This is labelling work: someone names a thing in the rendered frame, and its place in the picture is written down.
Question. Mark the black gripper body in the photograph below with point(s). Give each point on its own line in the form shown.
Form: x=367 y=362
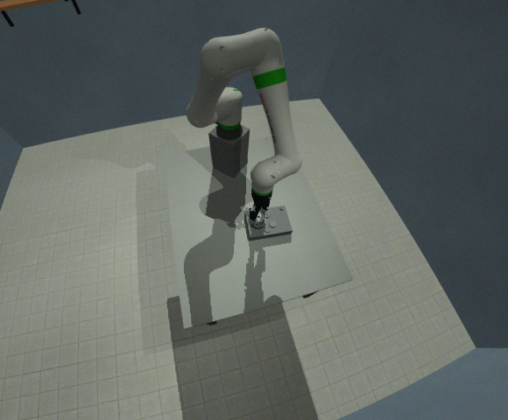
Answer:
x=258 y=204

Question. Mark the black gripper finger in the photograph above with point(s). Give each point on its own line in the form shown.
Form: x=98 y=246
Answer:
x=254 y=214
x=264 y=208

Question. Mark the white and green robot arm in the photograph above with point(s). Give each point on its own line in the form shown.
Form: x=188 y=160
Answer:
x=223 y=58

